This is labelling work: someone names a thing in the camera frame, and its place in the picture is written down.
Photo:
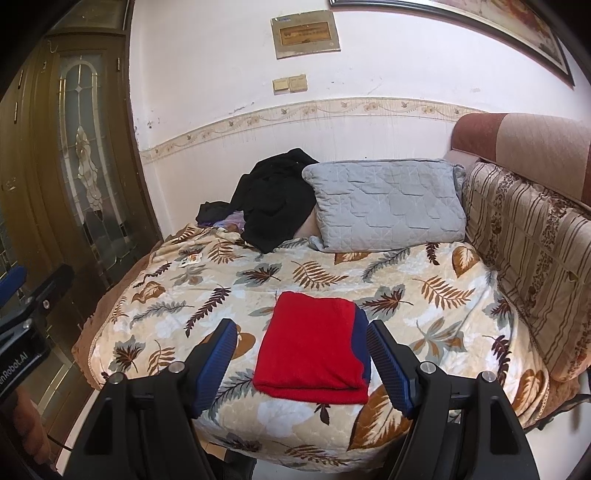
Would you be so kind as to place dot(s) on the leaf print blanket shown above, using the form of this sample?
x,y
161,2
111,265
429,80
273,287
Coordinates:
x,y
323,267

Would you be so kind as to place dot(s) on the person's left hand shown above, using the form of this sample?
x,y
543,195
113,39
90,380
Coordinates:
x,y
32,424

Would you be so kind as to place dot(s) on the small printed card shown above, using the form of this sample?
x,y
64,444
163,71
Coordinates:
x,y
191,260

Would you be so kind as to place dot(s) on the brown and pink headboard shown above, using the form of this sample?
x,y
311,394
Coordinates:
x,y
508,138

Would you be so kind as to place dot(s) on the small dark cloth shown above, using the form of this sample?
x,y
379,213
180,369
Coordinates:
x,y
214,213

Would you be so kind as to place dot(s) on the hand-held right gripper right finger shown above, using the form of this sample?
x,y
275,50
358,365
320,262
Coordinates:
x,y
392,364

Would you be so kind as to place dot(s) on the framed wall plaque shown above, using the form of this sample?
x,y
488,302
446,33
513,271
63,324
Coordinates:
x,y
304,33

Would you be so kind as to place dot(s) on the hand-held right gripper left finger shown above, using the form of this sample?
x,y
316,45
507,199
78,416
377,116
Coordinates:
x,y
217,364

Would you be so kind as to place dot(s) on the brown wooden glass wardrobe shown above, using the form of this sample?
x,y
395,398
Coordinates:
x,y
46,161

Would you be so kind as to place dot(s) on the striped floral back cushion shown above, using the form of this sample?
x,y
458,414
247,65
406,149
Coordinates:
x,y
531,249

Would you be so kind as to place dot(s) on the brown fringed bedspread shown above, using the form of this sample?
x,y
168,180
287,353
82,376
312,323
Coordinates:
x,y
85,344

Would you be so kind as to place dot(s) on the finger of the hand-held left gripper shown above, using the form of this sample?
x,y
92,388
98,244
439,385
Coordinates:
x,y
13,281
46,290

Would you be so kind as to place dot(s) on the black clothes pile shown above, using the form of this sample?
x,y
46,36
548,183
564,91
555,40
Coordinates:
x,y
272,203

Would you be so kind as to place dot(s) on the beige wall switch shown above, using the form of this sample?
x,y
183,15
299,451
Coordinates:
x,y
280,86
298,82

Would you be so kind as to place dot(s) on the pale pink pillow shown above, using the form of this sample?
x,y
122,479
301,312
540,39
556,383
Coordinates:
x,y
308,226

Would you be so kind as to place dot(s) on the red and blue sweater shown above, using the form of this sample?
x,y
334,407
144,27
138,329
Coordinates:
x,y
309,346

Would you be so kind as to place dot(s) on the purple cloth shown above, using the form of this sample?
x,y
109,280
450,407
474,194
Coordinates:
x,y
233,220

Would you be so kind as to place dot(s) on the grey quilted pillow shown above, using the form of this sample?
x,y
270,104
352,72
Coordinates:
x,y
388,203

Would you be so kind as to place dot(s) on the dark framed wall picture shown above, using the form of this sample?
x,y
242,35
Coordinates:
x,y
508,18

